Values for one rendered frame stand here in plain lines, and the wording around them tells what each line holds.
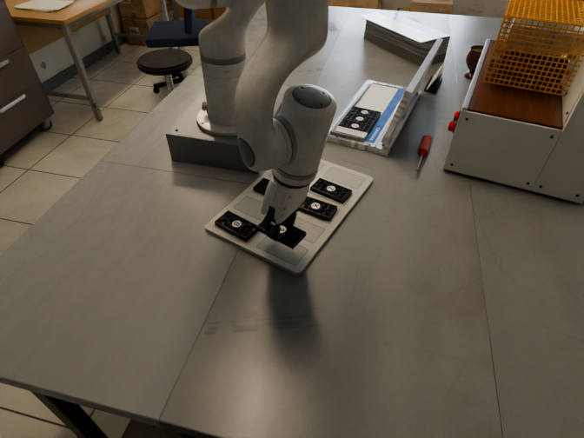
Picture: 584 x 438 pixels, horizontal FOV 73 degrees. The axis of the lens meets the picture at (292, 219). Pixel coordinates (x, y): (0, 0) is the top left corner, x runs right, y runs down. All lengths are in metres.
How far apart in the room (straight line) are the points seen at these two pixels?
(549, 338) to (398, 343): 0.29
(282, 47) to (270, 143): 0.13
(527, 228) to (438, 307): 0.36
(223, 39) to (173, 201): 0.42
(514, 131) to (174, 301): 0.89
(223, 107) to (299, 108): 0.55
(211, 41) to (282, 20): 0.50
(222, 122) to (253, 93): 0.59
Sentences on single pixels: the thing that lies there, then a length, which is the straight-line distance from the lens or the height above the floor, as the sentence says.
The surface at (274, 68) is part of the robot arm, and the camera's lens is 0.58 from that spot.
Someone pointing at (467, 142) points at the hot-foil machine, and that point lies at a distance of 1.16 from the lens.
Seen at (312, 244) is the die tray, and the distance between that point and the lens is 0.91.
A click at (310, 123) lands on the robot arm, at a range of 0.61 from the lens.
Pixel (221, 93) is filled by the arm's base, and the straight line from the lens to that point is 1.12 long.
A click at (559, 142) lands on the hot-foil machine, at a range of 1.16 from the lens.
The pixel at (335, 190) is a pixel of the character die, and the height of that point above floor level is 0.92.
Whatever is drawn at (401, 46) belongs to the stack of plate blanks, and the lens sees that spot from 1.95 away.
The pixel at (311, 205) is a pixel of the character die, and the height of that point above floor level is 0.92.
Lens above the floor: 1.57
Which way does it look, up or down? 43 degrees down
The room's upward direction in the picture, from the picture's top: straight up
